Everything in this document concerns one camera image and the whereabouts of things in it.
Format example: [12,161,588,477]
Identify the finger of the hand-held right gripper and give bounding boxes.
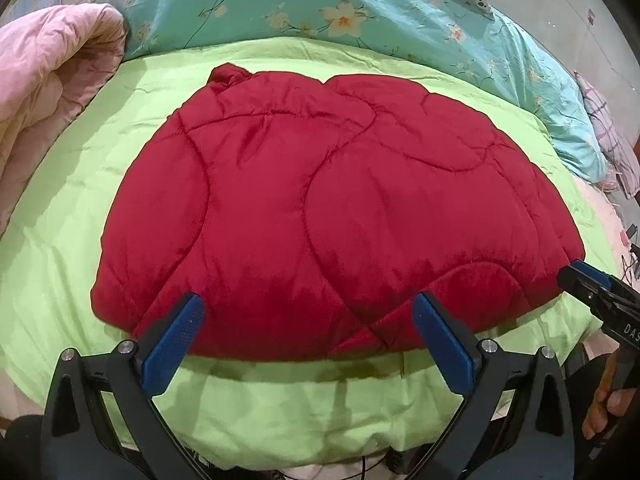
[570,259,640,311]
[556,265,617,322]

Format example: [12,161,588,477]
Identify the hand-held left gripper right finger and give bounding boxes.
[410,291,576,480]

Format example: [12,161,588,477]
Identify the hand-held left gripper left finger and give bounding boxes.
[39,292,207,480]

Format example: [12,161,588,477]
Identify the red puffer jacket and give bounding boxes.
[90,62,587,362]

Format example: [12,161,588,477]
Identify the person's right hand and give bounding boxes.
[582,352,640,442]

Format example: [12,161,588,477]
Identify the pink bed sheet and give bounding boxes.
[575,175,633,283]

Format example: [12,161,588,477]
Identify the light green blanket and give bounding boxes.
[0,36,608,472]

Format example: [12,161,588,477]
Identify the pink plaid cloth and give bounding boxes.
[575,71,640,200]

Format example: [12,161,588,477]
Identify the pink quilt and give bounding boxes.
[0,2,129,237]

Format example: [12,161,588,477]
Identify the teal floral quilt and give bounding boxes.
[87,0,610,185]

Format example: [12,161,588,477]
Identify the black charger cables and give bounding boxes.
[619,225,640,283]

